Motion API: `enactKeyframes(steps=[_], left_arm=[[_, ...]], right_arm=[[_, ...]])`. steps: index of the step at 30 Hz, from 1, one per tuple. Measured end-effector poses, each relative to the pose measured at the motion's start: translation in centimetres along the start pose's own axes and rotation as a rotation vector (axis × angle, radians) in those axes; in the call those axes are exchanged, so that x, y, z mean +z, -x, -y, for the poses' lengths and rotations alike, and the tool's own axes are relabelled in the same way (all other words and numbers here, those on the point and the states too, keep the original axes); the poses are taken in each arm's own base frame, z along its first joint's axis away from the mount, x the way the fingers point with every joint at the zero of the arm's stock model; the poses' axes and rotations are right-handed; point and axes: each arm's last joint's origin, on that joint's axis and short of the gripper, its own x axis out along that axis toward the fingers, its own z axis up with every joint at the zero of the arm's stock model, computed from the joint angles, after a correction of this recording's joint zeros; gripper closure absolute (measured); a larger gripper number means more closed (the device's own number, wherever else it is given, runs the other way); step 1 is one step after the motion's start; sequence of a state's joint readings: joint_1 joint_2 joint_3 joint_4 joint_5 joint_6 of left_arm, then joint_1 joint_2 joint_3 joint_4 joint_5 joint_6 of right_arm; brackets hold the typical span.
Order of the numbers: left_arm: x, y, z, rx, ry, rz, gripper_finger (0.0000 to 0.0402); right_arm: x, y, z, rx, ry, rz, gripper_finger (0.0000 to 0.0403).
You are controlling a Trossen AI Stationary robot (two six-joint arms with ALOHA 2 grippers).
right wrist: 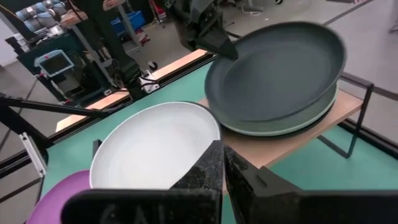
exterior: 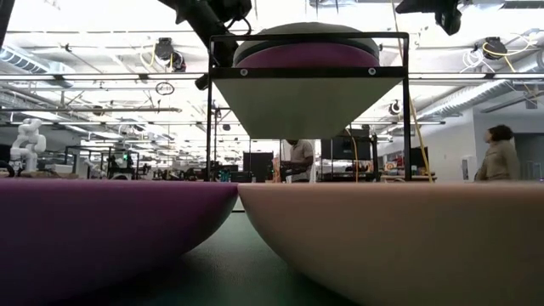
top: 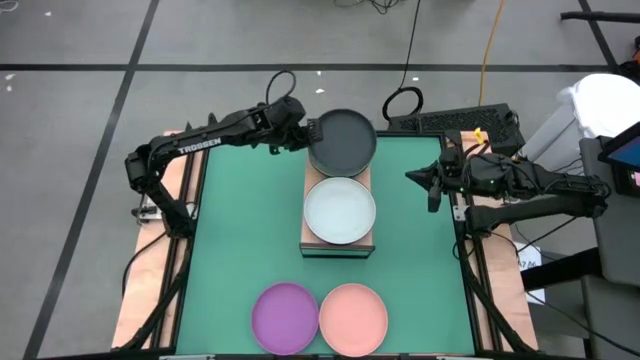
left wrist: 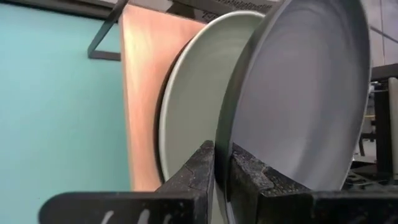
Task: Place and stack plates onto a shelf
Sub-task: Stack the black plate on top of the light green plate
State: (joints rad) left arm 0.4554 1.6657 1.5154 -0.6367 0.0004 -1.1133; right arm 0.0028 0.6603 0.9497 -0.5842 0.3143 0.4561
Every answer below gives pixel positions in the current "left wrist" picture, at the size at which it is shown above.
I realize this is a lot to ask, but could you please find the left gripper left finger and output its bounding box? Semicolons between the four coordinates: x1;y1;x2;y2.
39;140;215;224

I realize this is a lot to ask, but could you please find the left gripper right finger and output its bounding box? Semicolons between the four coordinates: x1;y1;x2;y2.
226;144;398;224

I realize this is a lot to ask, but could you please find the sage green plate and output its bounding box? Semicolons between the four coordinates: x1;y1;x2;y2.
157;10;266;187

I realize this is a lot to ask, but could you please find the black-framed wooden shelf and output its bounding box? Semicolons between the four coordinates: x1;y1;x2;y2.
87;0;208;192

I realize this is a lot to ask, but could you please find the green table mat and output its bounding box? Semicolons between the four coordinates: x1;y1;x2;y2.
0;2;131;224

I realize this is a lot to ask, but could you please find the black metal table frame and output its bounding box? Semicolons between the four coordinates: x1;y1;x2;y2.
0;0;125;20

